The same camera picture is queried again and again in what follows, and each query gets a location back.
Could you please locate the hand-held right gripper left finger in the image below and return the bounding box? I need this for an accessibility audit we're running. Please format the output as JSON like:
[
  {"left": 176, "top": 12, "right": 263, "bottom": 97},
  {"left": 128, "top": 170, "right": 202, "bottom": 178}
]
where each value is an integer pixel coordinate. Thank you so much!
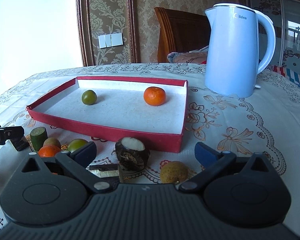
[{"left": 17, "top": 141, "right": 119, "bottom": 194}]

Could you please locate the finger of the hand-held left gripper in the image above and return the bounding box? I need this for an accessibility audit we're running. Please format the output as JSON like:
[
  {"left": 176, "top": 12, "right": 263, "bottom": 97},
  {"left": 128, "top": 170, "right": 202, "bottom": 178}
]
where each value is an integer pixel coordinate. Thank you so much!
[{"left": 4, "top": 126, "right": 25, "bottom": 140}]

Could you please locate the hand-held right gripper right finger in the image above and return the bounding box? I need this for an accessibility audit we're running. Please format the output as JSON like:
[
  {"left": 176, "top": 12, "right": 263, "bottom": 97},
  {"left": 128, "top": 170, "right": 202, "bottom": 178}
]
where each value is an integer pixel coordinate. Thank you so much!
[{"left": 179, "top": 142, "right": 282, "bottom": 193}]

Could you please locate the green round fruit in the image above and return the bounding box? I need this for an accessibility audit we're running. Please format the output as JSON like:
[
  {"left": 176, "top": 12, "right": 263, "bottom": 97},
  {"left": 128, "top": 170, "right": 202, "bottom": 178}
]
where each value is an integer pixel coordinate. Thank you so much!
[
  {"left": 81, "top": 89, "right": 97, "bottom": 105},
  {"left": 67, "top": 139, "right": 88, "bottom": 153}
]

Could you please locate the green cucumber piece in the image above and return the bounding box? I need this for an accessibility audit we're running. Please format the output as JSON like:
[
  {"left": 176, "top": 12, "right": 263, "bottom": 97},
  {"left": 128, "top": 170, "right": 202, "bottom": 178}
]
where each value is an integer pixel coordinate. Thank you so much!
[{"left": 30, "top": 127, "right": 48, "bottom": 148}]

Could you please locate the small brown round fruit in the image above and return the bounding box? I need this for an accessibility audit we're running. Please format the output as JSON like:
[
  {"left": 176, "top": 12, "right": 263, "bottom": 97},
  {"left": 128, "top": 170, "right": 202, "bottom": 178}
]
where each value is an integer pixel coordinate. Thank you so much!
[{"left": 43, "top": 137, "right": 62, "bottom": 148}]

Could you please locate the orange mandarin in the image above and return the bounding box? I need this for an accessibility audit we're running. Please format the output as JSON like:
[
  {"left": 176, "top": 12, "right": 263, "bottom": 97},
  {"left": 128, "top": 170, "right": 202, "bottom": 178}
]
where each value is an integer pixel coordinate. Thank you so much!
[
  {"left": 37, "top": 145, "right": 62, "bottom": 158},
  {"left": 143, "top": 86, "right": 166, "bottom": 106}
]

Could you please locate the yellowish brown round fruit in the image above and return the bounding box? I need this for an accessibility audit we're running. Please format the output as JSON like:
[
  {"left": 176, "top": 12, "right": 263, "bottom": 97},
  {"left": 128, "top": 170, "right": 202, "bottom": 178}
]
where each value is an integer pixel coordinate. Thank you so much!
[{"left": 160, "top": 161, "right": 189, "bottom": 184}]

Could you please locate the red shallow box tray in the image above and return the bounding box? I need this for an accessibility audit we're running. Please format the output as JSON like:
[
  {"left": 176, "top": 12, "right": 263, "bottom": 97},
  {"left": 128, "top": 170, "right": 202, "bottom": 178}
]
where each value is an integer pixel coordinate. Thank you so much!
[{"left": 27, "top": 76, "right": 188, "bottom": 153}]

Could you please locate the gold foil chocolate bar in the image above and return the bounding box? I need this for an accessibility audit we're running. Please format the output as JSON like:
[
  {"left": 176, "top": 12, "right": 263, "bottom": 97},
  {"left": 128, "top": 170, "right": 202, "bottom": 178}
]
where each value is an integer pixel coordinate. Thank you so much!
[{"left": 89, "top": 164, "right": 120, "bottom": 178}]

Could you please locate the cut dark taro root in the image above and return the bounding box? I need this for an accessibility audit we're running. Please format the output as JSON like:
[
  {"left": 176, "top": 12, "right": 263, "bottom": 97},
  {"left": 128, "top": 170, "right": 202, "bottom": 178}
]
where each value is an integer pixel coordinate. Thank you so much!
[{"left": 112, "top": 137, "right": 150, "bottom": 172}]

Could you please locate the white embroidered tablecloth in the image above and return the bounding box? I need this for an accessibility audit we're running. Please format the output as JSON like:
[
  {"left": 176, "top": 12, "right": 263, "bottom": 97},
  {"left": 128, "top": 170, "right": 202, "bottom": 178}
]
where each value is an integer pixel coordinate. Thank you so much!
[{"left": 0, "top": 62, "right": 300, "bottom": 230}]

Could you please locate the light blue electric kettle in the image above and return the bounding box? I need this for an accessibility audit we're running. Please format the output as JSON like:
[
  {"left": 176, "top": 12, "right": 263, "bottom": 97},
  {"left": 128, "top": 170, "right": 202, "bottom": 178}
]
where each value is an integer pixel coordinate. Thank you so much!
[{"left": 204, "top": 3, "right": 276, "bottom": 98}]

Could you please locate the striped quilt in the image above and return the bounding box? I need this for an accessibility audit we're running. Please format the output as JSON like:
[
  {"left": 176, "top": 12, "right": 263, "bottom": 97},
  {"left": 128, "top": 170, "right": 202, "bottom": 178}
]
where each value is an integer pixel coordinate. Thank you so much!
[{"left": 267, "top": 64, "right": 300, "bottom": 95}]

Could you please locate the wooden bed headboard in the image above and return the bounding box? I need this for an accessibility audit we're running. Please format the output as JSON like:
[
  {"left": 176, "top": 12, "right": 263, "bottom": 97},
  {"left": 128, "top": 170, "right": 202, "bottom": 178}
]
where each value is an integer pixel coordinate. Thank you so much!
[{"left": 154, "top": 7, "right": 210, "bottom": 63}]

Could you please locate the sliding door wardrobe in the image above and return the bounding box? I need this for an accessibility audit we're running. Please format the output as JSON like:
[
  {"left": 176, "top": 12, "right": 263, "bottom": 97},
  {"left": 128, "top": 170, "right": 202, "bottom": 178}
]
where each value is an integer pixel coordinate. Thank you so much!
[{"left": 247, "top": 0, "right": 300, "bottom": 80}]

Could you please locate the white wall light switch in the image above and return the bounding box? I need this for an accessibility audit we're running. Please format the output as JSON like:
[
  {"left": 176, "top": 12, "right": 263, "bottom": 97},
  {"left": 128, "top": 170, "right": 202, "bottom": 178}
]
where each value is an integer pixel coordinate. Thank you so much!
[{"left": 98, "top": 32, "right": 123, "bottom": 48}]

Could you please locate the framed damask wall panel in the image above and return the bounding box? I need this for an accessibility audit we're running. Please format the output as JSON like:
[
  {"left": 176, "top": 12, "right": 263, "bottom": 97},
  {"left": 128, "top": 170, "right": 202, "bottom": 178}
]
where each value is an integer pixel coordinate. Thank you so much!
[{"left": 76, "top": 0, "right": 140, "bottom": 67}]

